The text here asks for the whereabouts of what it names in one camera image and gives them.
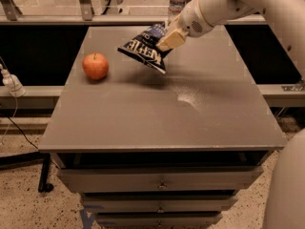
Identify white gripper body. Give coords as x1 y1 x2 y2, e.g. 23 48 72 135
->
178 0 214 38

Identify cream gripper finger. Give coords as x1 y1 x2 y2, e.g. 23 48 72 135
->
155 25 189 52
166 15 180 32

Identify blue Kettle chip bag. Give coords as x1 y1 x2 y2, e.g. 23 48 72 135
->
117 23 171 74

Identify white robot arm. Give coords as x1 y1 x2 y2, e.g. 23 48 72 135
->
157 0 305 229

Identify red apple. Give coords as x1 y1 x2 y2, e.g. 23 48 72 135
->
82 52 109 80

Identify clear plastic water bottle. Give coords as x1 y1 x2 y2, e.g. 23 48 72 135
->
168 0 187 22

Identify grey drawer cabinet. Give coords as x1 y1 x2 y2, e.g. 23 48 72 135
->
37 24 290 229

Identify metal window railing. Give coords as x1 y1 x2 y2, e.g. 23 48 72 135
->
0 0 268 26

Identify middle grey drawer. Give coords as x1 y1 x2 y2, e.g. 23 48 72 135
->
82 194 237 213

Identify grey drawer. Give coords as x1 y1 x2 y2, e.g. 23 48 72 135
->
82 194 237 213
95 212 222 227
58 166 263 193

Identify top grey drawer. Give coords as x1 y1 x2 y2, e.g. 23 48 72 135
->
58 166 263 193

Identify bottom grey drawer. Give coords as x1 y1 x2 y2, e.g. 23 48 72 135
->
95 212 222 227

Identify black metal stand leg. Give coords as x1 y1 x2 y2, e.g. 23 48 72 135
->
0 152 53 193

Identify blue floor tape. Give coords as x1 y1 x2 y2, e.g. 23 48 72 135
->
79 205 103 229

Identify black cable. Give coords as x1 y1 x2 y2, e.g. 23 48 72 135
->
0 103 40 151

